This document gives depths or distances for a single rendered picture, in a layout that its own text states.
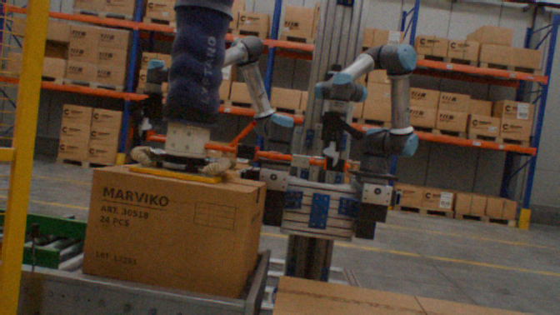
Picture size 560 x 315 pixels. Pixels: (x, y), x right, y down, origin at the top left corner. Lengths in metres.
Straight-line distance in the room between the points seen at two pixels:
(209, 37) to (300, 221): 1.02
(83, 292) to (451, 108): 8.49
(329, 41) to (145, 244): 1.44
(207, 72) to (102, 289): 0.86
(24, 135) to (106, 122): 8.04
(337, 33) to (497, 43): 7.63
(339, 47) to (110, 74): 7.48
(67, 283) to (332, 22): 1.77
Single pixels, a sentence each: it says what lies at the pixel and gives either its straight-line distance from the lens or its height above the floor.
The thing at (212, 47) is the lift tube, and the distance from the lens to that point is 1.78.
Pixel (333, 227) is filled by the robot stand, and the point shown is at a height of 0.74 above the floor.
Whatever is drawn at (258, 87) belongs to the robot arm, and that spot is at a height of 1.40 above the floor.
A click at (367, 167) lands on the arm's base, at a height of 1.07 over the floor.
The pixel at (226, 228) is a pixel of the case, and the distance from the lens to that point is 1.62.
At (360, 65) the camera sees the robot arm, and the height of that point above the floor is 1.52.
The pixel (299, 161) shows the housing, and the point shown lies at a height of 1.07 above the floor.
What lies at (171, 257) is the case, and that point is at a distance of 1.71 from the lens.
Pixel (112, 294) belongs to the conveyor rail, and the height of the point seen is 0.56.
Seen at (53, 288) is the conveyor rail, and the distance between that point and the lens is 1.74.
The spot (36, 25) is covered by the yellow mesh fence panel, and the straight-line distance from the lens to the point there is 1.60.
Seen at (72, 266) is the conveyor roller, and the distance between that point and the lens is 1.99.
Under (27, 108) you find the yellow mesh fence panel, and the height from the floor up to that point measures 1.14.
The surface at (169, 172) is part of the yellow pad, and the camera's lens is 1.72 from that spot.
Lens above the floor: 1.16
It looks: 3 degrees down
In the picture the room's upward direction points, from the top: 8 degrees clockwise
